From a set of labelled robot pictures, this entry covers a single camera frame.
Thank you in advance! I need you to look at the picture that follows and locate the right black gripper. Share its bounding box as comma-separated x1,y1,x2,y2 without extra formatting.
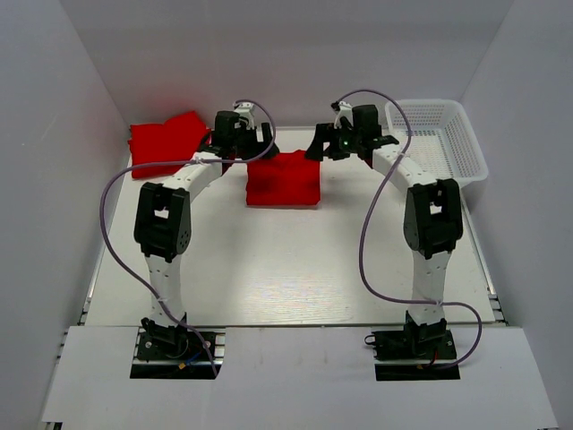
304,123,363,162

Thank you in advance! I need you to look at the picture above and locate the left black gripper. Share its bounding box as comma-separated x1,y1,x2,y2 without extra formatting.
230,122,279,160

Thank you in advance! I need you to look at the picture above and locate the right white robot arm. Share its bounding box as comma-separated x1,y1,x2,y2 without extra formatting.
304,101,463,357

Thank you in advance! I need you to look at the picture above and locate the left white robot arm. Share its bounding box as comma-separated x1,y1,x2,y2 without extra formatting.
134,101,279,326

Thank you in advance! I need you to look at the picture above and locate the folded red t-shirt stack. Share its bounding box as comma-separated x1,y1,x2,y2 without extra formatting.
128,111,211,166

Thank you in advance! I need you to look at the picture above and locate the white plastic basket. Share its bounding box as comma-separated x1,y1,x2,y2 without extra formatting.
384,99,489,187

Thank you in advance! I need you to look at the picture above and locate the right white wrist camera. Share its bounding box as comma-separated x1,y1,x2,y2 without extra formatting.
330,100,353,130

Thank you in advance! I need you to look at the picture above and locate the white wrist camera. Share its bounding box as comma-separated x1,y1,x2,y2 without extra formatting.
330,100,353,130
233,101,256,130

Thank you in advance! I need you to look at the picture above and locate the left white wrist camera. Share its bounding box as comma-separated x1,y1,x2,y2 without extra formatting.
233,101,256,130

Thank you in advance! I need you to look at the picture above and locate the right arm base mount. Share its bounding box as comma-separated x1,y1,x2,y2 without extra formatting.
364,315,460,382

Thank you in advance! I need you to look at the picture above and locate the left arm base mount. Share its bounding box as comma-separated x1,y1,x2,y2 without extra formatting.
130,318,225,380

